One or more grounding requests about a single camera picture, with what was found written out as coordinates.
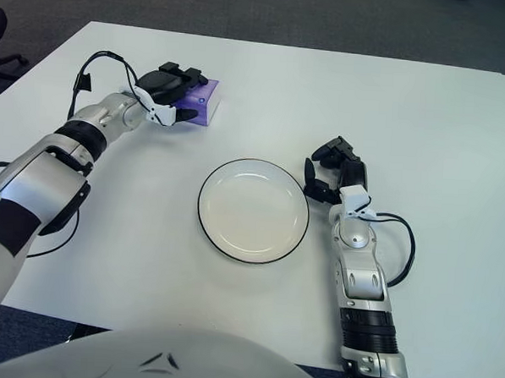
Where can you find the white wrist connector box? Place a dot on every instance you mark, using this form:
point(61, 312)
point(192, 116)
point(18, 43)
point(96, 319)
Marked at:
point(355, 198)
point(163, 114)

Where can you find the purple tissue paper pack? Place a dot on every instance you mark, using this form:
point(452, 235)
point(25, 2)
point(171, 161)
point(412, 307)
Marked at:
point(204, 104)

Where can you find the white plate with black rim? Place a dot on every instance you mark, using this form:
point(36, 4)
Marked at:
point(253, 212)

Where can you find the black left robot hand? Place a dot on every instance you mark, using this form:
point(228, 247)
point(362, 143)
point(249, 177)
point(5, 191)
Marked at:
point(162, 84)

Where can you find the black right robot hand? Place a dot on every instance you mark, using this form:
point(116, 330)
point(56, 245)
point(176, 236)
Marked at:
point(355, 173)

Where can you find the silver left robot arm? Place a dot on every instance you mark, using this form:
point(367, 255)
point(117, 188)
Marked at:
point(36, 186)

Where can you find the grey robot torso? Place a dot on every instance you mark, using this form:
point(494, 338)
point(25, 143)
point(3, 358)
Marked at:
point(142, 357)

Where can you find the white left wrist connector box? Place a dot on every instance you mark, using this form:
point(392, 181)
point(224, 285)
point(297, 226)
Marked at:
point(163, 114)

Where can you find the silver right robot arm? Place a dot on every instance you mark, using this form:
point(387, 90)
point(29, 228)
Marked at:
point(362, 279)

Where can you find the white right wrist connector box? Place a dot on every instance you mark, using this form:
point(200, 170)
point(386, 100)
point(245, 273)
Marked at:
point(355, 198)

